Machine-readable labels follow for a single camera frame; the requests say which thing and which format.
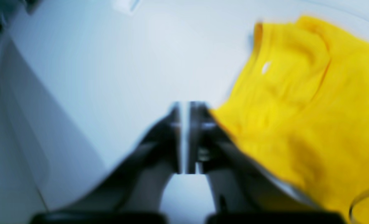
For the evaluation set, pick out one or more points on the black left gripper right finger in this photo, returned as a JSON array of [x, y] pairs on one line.
[[243, 191]]

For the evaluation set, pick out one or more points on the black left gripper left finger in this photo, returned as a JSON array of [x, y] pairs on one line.
[[132, 194]]

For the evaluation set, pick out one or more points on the orange T-shirt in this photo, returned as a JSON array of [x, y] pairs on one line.
[[300, 108]]

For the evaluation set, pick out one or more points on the grey right partition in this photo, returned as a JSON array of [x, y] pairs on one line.
[[49, 152]]

